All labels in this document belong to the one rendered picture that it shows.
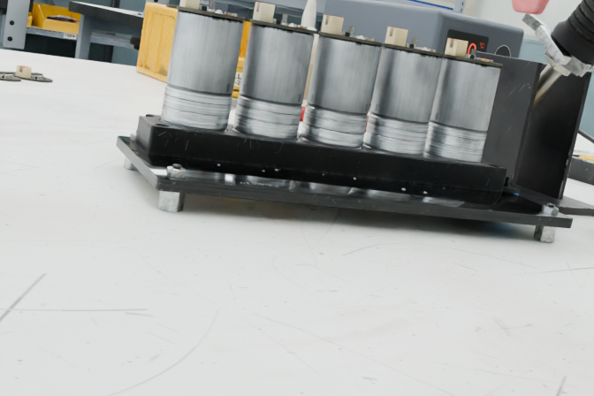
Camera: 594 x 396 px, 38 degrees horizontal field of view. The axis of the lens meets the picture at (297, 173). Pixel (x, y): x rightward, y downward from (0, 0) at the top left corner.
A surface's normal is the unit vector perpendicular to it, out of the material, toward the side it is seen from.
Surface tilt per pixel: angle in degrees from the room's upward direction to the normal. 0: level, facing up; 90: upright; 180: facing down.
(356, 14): 90
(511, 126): 90
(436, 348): 0
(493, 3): 90
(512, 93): 90
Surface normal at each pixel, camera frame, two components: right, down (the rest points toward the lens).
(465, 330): 0.18, -0.97
